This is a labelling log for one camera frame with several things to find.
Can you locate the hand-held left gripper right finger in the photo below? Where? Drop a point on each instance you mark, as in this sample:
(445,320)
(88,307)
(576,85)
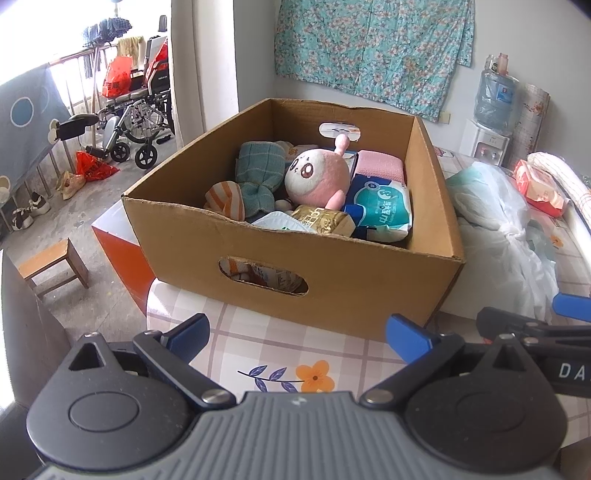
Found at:
(408,337)

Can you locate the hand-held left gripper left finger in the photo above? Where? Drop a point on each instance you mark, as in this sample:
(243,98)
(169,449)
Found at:
(187,334)

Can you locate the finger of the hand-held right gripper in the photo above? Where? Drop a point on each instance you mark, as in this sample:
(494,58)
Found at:
(575,305)
(521,327)

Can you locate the brown cardboard box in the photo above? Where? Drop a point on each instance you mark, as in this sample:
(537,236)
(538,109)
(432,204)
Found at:
(184,249)

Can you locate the orange striped towel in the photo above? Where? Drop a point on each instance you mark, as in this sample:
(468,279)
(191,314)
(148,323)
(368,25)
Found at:
(226,201)

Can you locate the white blue tissue pack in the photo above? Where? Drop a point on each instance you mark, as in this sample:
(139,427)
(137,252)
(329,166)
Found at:
(277,222)

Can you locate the gold tissue pack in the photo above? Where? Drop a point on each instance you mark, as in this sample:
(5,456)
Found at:
(318,219)

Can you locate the blue checkered towel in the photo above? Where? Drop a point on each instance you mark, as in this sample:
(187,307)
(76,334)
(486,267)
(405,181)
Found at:
(261,170)

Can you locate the dark printed appliance box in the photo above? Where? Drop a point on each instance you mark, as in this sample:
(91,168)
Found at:
(120,249)

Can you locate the white plastic bag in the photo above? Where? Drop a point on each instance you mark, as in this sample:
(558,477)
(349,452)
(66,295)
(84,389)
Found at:
(498,217)

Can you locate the red wet wipes pack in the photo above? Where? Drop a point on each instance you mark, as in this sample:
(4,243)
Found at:
(540,189)

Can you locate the white striped folded blanket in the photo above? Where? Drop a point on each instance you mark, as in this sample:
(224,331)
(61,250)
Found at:
(568,175)

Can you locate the teal white tissue pack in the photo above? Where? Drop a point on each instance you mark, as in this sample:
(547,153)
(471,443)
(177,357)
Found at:
(383,207)

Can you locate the wooden stool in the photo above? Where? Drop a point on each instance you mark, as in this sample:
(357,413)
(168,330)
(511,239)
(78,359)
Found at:
(51,258)

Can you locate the dark grey panel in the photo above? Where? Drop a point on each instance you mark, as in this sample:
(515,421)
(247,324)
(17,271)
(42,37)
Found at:
(27,332)

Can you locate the pink towel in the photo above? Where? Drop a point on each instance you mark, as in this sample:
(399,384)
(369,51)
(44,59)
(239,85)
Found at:
(381,165)

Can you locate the pink plush toy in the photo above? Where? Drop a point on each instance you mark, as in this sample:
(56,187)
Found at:
(314,173)

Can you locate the beige shoes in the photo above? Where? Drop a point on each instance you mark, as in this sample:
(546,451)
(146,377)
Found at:
(70,184)

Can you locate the rolled floral mat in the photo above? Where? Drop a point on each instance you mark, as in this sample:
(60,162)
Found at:
(531,120)

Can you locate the red plastic bag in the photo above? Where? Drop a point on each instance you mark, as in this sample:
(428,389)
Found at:
(97,166)
(117,76)

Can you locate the white black sneaker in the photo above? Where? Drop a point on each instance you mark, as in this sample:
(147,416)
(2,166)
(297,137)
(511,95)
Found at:
(39,203)
(21,219)

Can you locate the blue water jug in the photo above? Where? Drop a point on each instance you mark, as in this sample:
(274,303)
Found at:
(496,101)

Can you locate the wheelchair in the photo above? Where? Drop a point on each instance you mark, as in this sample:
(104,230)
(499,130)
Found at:
(134,115)

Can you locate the pink plastic bottle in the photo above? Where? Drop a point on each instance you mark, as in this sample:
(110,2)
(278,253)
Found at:
(502,63)

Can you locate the clear plastic bottle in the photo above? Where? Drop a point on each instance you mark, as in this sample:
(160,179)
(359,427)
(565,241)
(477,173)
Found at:
(490,63)

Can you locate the grey circle print blanket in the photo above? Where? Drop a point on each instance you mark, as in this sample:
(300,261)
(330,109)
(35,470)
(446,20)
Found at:
(27,124)

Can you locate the yellow hanging towel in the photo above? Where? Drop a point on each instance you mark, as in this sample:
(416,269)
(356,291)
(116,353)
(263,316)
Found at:
(130,50)

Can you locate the blue plaid hanging garment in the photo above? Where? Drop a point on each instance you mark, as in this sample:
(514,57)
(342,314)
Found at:
(106,30)

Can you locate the beige wall switch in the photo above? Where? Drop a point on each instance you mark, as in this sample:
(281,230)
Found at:
(444,117)

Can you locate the teal floral wall cloth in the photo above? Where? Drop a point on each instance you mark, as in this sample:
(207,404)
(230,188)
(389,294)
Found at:
(369,50)

